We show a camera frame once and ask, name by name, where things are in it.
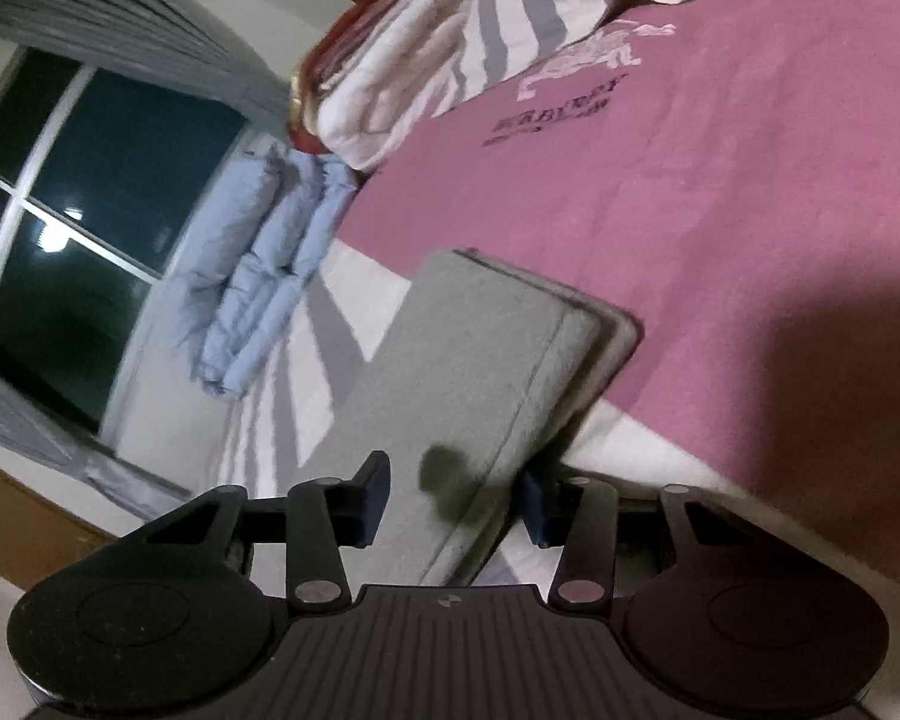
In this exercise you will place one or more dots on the aluminium framed window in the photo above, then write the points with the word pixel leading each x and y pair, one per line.
pixel 100 177

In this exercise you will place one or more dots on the pink striped bed sheet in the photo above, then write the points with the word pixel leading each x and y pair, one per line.
pixel 727 172

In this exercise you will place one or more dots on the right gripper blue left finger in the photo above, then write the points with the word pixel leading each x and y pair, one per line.
pixel 366 499

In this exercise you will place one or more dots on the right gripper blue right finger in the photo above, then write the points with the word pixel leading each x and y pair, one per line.
pixel 546 508

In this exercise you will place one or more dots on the grey curtain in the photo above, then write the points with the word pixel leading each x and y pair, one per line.
pixel 28 431
pixel 174 44

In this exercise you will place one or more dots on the right grey curtain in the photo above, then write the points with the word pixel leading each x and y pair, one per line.
pixel 174 44

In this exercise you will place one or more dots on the folded light blue duvet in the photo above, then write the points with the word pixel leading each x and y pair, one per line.
pixel 258 238

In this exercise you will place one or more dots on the left grey curtain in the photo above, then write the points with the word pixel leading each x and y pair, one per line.
pixel 28 431

